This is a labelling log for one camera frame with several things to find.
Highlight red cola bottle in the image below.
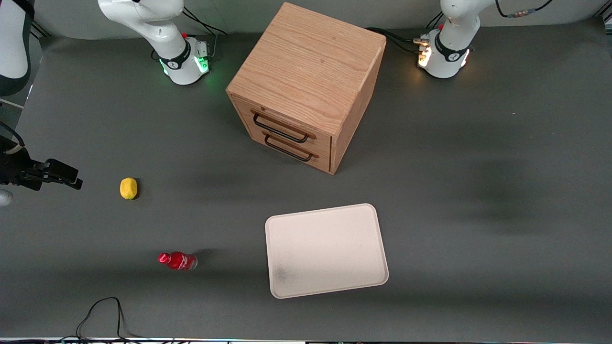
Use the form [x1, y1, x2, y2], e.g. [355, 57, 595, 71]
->
[158, 251, 198, 272]

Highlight yellow lemon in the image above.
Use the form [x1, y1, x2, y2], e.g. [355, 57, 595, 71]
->
[120, 177, 139, 200]

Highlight black metal drawer handle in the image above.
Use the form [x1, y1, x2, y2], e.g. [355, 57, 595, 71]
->
[252, 112, 311, 144]
[264, 135, 314, 162]

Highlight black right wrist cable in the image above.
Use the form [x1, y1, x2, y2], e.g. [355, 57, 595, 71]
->
[0, 122, 25, 148]

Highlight black right arm base cables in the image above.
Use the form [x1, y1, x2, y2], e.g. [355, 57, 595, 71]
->
[182, 7, 228, 60]

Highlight thin black looped cable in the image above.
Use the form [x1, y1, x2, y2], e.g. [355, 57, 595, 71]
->
[48, 297, 175, 343]

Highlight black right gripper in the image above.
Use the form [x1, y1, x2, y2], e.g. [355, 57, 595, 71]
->
[0, 138, 83, 191]

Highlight wooden drawer cabinet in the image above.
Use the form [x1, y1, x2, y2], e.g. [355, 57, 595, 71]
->
[226, 1, 387, 175]

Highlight white plastic tray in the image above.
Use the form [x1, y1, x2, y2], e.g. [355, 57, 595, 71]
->
[264, 203, 389, 300]

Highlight black arm base cables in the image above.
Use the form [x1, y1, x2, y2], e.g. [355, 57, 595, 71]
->
[366, 10, 443, 55]
[182, 7, 228, 60]

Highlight black left arm hanging cable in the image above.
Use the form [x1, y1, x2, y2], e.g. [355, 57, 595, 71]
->
[495, 0, 555, 19]

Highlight black left arm base cables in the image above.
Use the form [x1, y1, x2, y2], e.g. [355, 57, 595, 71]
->
[366, 10, 443, 55]

